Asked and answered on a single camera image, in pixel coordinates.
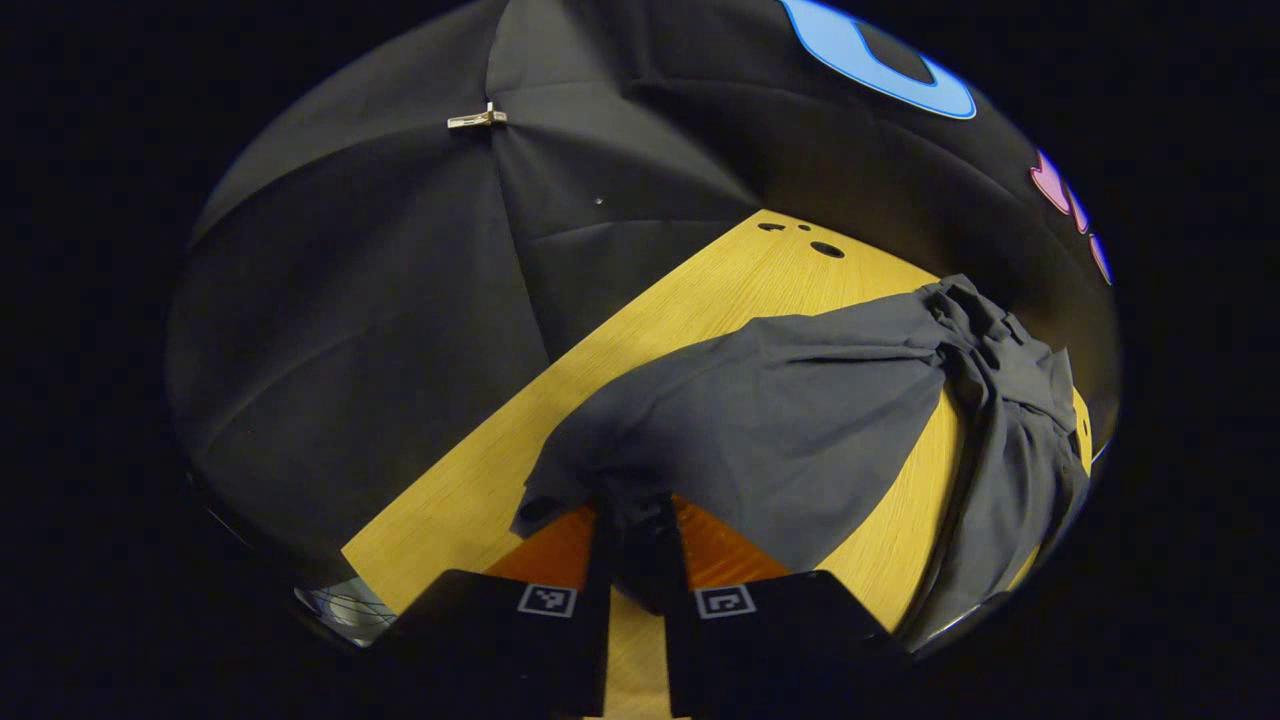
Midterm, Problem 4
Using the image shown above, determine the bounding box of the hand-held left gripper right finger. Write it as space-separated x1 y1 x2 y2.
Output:
660 495 907 720

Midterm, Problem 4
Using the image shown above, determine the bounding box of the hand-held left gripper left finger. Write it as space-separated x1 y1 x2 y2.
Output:
370 504 614 720

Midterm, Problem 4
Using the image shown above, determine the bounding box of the grey button shirt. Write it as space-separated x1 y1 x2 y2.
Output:
510 274 1092 643

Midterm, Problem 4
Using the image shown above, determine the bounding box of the black backdrop cloth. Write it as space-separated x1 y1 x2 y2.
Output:
165 0 1121 601

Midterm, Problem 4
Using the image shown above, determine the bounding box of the small metal clip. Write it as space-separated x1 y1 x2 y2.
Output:
446 101 509 131

